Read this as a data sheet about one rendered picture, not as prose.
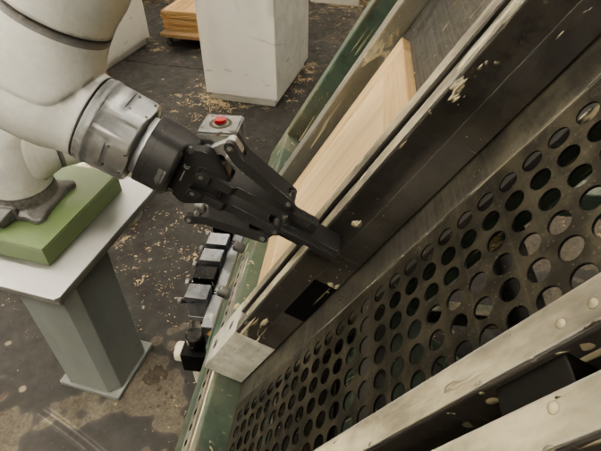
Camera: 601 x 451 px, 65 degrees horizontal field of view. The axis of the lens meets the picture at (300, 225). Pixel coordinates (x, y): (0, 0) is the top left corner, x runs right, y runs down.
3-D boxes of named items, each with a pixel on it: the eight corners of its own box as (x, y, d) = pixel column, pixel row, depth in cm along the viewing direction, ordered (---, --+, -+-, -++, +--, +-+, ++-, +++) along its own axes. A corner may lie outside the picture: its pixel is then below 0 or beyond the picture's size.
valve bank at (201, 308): (216, 254, 149) (207, 193, 133) (261, 259, 147) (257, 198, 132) (162, 401, 111) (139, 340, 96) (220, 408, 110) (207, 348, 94)
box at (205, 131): (213, 162, 156) (207, 112, 145) (249, 165, 155) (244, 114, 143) (203, 182, 147) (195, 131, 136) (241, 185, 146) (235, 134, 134)
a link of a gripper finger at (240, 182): (203, 159, 52) (207, 150, 51) (292, 206, 54) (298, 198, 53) (192, 180, 49) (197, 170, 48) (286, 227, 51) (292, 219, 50)
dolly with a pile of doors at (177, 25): (189, 26, 484) (184, -6, 464) (235, 30, 474) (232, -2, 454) (159, 46, 440) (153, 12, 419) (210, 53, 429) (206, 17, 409)
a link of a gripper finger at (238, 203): (190, 185, 49) (184, 194, 50) (280, 235, 52) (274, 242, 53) (200, 165, 52) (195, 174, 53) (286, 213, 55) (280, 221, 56)
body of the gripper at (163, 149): (120, 193, 49) (200, 234, 51) (144, 133, 44) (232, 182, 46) (148, 155, 55) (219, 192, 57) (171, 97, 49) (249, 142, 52)
